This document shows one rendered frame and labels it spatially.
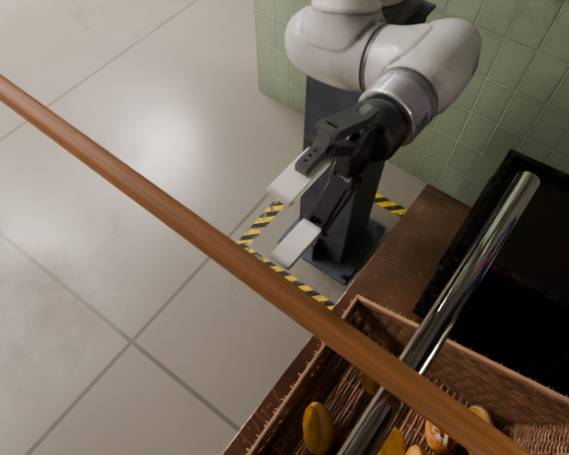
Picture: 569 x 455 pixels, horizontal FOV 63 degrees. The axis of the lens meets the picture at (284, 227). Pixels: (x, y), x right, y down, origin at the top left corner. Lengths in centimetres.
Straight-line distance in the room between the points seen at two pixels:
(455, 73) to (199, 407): 134
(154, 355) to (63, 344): 34
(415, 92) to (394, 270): 67
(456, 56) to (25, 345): 169
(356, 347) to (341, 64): 42
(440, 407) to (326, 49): 50
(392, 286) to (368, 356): 74
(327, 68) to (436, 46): 16
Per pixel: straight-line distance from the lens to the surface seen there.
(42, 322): 195
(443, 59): 66
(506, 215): 61
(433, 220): 131
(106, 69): 273
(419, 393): 45
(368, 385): 103
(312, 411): 101
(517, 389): 98
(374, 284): 118
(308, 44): 74
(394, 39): 69
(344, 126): 48
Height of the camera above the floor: 163
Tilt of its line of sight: 58 degrees down
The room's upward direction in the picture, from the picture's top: straight up
